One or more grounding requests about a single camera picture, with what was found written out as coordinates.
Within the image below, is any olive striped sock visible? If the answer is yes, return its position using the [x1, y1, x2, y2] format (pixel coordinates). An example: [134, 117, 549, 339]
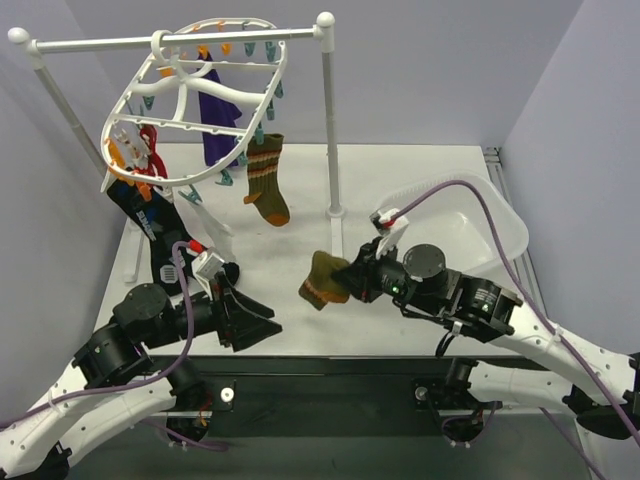
[243, 133, 290, 227]
[298, 251, 350, 311]

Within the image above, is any white sock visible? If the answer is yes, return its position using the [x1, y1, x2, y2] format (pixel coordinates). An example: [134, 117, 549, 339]
[187, 198, 237, 263]

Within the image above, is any teal clothespin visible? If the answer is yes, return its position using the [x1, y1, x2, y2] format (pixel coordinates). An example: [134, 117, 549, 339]
[254, 123, 265, 145]
[178, 184, 203, 205]
[215, 169, 234, 187]

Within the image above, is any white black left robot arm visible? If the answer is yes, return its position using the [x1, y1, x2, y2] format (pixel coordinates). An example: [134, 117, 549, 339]
[1, 274, 282, 479]

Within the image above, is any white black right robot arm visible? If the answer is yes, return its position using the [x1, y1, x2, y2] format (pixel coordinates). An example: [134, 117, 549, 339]
[329, 239, 639, 440]

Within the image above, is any white round sock hanger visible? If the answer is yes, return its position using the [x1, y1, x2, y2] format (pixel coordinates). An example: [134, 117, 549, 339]
[108, 43, 282, 177]

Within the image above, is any white plastic basket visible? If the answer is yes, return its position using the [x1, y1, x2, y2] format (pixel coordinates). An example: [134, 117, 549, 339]
[374, 170, 529, 277]

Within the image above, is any black blue patterned sock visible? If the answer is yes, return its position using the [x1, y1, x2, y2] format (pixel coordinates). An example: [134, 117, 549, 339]
[103, 174, 241, 296]

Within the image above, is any red santa sock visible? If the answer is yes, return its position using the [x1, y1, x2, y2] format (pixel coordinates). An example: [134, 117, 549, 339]
[131, 124, 167, 178]

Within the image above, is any purple sock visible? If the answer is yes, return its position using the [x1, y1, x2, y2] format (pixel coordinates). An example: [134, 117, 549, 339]
[194, 52, 244, 169]

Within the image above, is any white drying rack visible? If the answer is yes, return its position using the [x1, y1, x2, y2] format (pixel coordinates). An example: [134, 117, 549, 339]
[7, 12, 346, 256]

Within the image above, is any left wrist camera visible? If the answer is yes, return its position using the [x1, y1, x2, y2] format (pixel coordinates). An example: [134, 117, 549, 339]
[191, 248, 225, 290]

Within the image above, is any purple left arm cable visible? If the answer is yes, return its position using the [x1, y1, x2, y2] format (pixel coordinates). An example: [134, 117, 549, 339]
[0, 239, 231, 451]

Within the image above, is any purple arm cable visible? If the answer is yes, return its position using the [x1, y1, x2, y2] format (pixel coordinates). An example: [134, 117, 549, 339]
[397, 180, 640, 480]
[0, 239, 231, 451]

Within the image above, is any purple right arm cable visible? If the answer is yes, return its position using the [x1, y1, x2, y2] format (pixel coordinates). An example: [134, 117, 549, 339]
[397, 180, 640, 480]

